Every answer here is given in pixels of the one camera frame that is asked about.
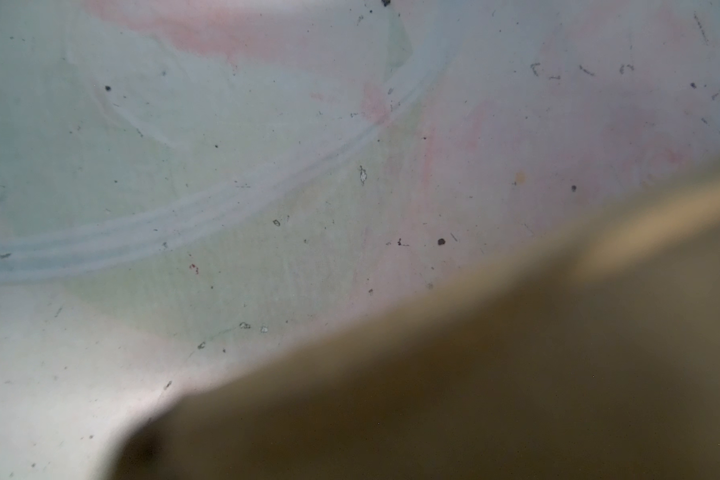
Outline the brown cardboard box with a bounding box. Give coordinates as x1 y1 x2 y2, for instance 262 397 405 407
107 160 720 479

